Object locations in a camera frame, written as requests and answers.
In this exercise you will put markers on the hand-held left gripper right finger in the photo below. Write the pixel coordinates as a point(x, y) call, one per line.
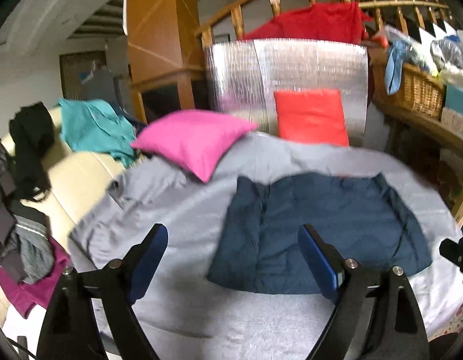
point(317, 260)

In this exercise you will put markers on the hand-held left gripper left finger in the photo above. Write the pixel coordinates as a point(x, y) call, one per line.
point(152, 257)

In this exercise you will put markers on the navy blue padded jacket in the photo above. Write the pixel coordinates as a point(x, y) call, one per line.
point(329, 210)

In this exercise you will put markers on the grey bed sheet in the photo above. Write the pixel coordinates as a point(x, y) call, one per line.
point(179, 202)

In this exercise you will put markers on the cream sofa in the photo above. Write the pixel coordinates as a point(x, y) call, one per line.
point(77, 180)

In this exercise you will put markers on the grey garment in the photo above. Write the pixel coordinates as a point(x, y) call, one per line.
point(33, 251)

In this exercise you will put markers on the pink pillow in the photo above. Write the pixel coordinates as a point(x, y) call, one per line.
point(194, 138)

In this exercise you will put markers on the wooden table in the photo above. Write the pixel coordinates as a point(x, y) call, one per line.
point(434, 127)

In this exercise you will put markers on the magenta garment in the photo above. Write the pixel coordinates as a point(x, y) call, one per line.
point(29, 296)

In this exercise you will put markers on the white and blue box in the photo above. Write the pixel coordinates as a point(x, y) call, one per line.
point(454, 122)

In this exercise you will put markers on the red pillow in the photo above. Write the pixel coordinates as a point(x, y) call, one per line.
point(310, 116)

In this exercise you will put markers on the teal garment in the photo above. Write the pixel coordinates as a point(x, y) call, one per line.
point(89, 123)

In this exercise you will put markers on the teal cardboard box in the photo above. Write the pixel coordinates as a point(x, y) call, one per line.
point(460, 99)

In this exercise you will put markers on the black garment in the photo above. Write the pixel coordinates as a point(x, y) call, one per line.
point(29, 142)

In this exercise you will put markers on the wicker basket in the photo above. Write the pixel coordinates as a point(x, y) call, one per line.
point(415, 90)

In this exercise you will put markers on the dark framed door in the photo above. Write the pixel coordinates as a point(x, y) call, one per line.
point(74, 78)

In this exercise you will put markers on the light blue cloth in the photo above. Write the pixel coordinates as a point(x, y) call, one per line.
point(396, 67)

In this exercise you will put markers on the silver foil insulation mat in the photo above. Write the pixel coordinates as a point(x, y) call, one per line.
point(291, 63)

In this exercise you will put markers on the grey plastic bag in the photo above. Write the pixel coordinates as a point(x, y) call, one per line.
point(447, 52)

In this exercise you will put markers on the orange-brown wooden pillar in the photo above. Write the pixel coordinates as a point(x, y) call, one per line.
point(160, 26)

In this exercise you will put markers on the red cloth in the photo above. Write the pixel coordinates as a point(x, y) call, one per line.
point(314, 22)

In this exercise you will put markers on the wooden stair railing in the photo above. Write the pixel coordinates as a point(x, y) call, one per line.
point(404, 5)

